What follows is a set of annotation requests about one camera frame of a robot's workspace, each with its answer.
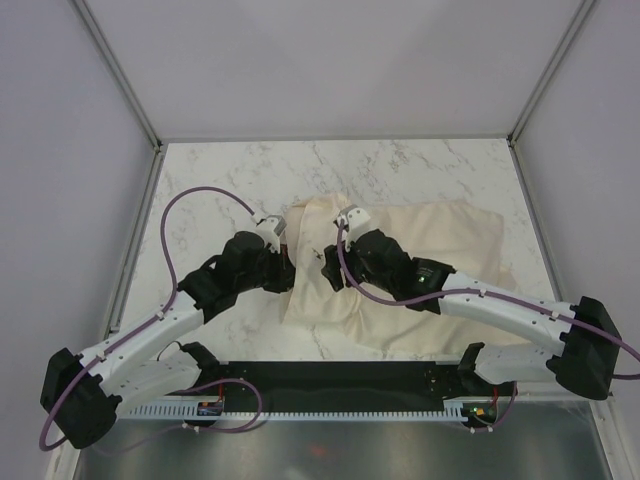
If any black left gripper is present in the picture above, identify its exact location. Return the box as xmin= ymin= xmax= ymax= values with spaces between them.
xmin=236 ymin=242 xmax=303 ymax=293

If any cream satin pillowcase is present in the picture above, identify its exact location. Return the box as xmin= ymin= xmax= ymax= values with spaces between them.
xmin=281 ymin=193 xmax=520 ymax=355

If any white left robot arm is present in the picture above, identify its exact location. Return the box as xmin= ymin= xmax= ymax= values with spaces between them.
xmin=40 ymin=230 xmax=295 ymax=449

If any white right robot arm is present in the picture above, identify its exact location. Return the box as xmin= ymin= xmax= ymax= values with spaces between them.
xmin=321 ymin=230 xmax=621 ymax=400

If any shiny metal sheet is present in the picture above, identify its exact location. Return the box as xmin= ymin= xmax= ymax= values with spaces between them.
xmin=75 ymin=402 xmax=614 ymax=479

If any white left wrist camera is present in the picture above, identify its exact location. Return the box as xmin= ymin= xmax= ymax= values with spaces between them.
xmin=252 ymin=214 xmax=286 ymax=253

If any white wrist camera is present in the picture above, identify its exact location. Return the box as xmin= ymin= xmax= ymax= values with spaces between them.
xmin=252 ymin=214 xmax=286 ymax=253
xmin=334 ymin=205 xmax=371 ymax=233

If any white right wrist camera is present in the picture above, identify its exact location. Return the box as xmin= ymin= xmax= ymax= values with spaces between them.
xmin=334 ymin=205 xmax=371 ymax=233

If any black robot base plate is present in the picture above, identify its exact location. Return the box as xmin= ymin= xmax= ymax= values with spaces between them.
xmin=195 ymin=361 xmax=514 ymax=412

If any white slotted cable duct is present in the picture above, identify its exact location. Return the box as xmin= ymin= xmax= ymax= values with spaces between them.
xmin=122 ymin=397 xmax=494 ymax=422

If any left aluminium frame post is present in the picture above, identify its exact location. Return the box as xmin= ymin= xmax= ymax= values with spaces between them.
xmin=68 ymin=0 xmax=163 ymax=152

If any aluminium frame post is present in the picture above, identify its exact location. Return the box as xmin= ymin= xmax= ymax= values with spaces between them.
xmin=506 ymin=0 xmax=599 ymax=148
xmin=68 ymin=0 xmax=163 ymax=152

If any right aluminium frame post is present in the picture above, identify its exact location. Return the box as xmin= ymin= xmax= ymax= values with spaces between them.
xmin=506 ymin=0 xmax=599 ymax=148

